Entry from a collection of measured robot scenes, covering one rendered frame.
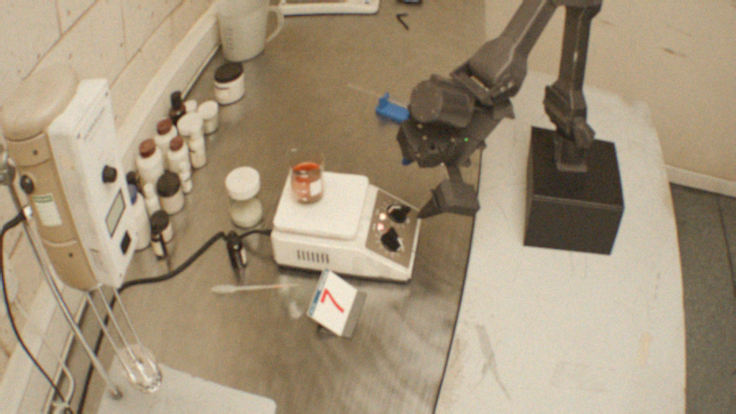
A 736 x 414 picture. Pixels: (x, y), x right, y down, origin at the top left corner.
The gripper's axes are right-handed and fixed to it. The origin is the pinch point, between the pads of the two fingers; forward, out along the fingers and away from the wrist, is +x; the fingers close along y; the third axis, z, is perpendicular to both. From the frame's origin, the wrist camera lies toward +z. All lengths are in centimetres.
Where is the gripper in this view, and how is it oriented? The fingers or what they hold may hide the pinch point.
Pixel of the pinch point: (425, 176)
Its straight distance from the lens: 109.9
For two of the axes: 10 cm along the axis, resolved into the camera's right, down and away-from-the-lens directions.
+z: -8.5, -1.3, -5.1
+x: -4.9, 5.6, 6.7
